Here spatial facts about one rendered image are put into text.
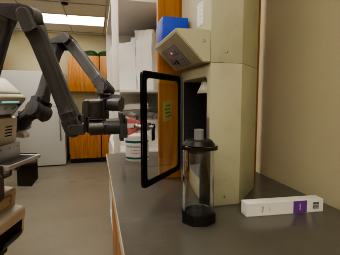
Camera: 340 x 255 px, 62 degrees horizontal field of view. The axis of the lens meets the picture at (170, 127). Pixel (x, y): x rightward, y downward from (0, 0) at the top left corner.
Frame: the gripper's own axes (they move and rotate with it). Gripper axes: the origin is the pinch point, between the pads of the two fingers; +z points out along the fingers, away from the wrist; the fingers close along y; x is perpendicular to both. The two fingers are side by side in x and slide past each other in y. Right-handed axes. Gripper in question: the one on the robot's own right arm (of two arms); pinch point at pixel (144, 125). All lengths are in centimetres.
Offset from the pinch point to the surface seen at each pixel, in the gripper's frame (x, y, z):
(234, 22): -18.3, 33.3, 26.9
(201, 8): -9.3, 39.7, 19.1
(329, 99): -21, 8, 62
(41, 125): 469, -38, -122
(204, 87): -7.1, 13.3, 21.0
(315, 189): -17, -25, 61
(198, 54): -18.4, 22.9, 14.8
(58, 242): 159, -119, -57
